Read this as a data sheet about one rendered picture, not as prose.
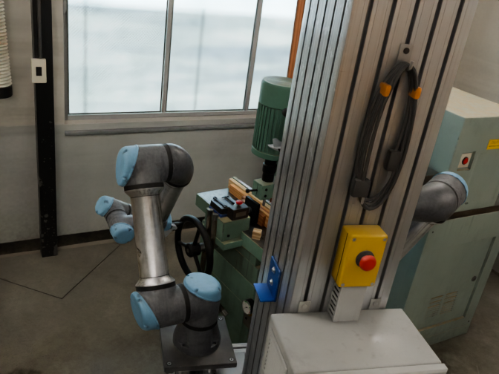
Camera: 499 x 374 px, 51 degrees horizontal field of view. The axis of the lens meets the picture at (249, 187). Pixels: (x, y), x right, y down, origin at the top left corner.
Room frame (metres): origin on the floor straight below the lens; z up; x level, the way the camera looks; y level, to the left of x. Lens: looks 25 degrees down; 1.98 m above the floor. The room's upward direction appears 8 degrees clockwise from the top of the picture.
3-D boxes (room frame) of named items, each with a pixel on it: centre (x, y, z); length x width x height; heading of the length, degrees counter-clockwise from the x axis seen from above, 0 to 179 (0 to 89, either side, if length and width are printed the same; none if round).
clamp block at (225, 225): (1.93, 0.07, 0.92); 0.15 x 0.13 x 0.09; 39
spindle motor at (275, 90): (2.05, -0.07, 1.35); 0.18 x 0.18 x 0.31
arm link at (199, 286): (1.30, 0.10, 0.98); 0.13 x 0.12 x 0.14; 122
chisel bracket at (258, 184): (2.06, -0.09, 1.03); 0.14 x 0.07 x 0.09; 129
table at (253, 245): (1.98, 0.01, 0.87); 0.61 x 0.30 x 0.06; 39
